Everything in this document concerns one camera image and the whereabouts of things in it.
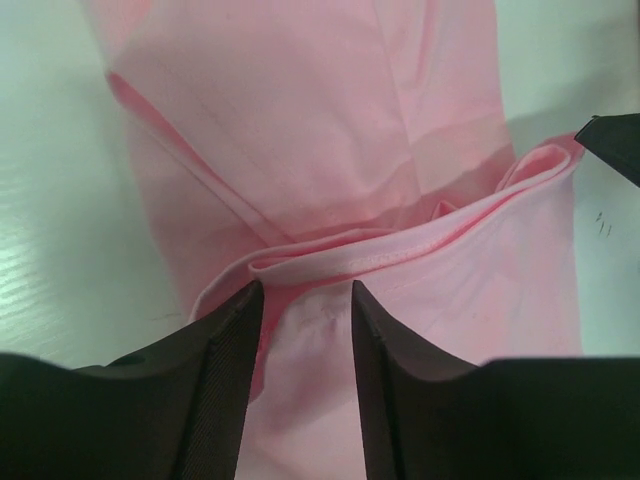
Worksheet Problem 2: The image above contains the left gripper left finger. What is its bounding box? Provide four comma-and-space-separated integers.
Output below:
1, 282, 264, 479

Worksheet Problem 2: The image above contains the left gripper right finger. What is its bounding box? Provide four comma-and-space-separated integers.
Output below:
351, 282, 639, 479

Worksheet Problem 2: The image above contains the pink t shirt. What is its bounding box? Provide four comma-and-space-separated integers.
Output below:
85, 0, 582, 479

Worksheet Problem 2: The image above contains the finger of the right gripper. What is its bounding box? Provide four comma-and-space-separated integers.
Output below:
574, 113, 640, 187

